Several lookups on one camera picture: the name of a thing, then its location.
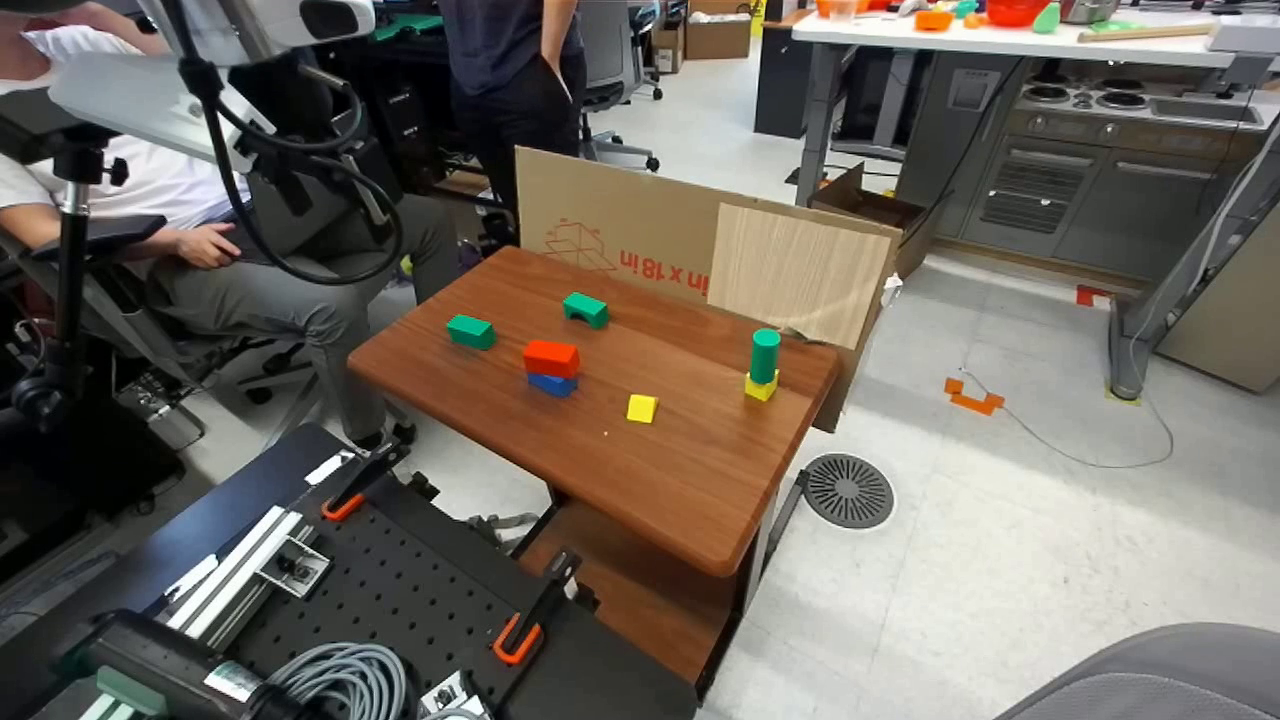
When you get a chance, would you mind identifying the green curved block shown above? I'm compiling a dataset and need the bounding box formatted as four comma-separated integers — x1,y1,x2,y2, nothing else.
559,290,607,328

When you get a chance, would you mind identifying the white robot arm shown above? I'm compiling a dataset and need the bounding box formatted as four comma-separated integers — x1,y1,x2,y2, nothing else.
0,0,388,300

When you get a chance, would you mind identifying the blue block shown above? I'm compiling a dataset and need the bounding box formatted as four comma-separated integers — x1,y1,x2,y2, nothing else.
529,372,575,401

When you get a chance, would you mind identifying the red block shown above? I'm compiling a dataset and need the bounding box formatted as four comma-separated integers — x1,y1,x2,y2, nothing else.
523,338,581,374

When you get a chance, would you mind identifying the yellow block under cylinder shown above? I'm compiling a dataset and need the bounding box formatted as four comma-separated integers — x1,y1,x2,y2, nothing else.
744,372,780,403

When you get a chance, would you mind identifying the green cylinder block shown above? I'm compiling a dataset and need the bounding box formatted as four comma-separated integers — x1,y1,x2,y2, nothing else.
746,328,782,383

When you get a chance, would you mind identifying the green rectangular block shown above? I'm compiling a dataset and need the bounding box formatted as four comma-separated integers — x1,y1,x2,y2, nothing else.
448,312,496,351

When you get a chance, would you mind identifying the yellow cube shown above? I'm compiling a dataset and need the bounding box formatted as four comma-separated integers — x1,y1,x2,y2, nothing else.
624,392,659,425

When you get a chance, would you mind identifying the wooden side table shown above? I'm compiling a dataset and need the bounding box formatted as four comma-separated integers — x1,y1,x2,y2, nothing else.
351,246,839,686

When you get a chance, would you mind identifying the round floor drain cover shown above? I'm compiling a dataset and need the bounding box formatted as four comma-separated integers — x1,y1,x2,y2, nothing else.
799,452,893,526

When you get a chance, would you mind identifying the standing person in dark clothes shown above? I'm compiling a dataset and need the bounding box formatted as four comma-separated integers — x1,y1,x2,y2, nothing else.
439,0,584,209

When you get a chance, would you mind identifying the brown cardboard box far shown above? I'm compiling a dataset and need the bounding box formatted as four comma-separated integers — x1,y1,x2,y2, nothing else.
685,0,757,58

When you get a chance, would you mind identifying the seated person in white shirt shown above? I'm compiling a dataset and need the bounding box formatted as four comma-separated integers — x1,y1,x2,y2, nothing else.
0,0,391,442

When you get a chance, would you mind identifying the orange floor object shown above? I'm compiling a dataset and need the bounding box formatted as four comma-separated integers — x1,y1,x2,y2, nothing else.
944,374,1003,415

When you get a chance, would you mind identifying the toy kitchen cabinet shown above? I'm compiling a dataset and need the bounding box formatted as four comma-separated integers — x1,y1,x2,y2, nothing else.
894,54,1271,283

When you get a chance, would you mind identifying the grey chair corner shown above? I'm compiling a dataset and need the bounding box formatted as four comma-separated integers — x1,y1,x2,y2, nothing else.
995,623,1280,720

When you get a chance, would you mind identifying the white workbench table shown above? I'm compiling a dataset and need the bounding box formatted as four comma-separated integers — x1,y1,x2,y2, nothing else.
787,9,1280,403

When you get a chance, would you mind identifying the orange handled clamp near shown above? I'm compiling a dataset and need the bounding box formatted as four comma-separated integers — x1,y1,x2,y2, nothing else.
487,547,581,669

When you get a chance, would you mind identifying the orange handled clamp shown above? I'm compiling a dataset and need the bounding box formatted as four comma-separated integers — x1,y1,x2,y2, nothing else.
487,547,581,669
318,425,415,522

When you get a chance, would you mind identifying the orange handled clamp far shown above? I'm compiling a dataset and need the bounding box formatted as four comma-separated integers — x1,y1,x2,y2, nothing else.
318,425,415,522

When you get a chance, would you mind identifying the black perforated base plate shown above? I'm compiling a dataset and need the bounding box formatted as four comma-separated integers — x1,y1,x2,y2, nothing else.
0,425,697,720

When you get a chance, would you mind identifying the aluminium extrusion rail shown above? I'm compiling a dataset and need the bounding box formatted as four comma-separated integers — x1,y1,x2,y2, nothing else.
160,502,329,645

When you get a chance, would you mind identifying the grey floor cable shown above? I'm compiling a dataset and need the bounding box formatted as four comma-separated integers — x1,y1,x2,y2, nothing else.
958,367,1181,472

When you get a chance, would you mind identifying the grey coiled cable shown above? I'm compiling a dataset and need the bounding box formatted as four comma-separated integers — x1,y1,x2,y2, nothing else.
263,638,413,720

